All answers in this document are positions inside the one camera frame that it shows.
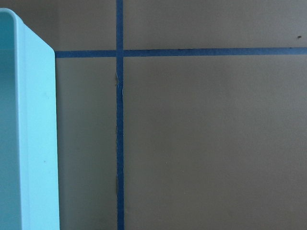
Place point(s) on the light blue plastic bin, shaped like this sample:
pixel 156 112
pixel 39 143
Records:
pixel 29 188

